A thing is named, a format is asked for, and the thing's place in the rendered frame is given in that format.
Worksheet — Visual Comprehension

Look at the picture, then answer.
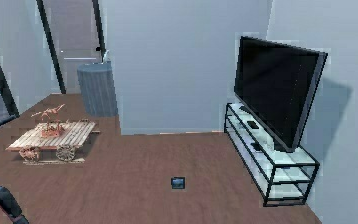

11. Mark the small black framed picture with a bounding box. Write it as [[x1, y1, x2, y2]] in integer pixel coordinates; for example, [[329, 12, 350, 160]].
[[170, 176, 186, 190]]

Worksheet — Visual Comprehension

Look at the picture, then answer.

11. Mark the grey ribbed bin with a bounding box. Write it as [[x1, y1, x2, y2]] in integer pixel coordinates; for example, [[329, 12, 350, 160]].
[[76, 61, 119, 118]]

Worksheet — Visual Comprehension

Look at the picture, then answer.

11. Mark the grey room door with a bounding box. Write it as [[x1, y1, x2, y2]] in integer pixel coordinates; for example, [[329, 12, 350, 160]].
[[42, 0, 103, 95]]

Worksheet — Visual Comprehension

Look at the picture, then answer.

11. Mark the orange dinosaur skeleton statue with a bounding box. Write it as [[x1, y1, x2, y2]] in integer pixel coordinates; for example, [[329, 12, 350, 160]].
[[30, 103, 70, 139]]

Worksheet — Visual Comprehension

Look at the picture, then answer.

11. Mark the black glass television stand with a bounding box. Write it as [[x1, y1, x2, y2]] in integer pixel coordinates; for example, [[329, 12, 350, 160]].
[[223, 102, 321, 208]]

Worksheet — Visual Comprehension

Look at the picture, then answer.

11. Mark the dark curved chair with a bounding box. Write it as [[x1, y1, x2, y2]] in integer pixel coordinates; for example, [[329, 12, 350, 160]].
[[0, 175, 30, 224]]

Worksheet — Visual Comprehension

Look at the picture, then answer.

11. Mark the black flat television set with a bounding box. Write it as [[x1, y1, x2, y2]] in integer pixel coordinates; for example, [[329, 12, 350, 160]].
[[233, 35, 329, 154]]

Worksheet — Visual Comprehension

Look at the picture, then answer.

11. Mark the wooden cart coffee table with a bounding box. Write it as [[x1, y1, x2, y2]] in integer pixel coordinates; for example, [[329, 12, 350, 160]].
[[5, 119, 101, 165]]

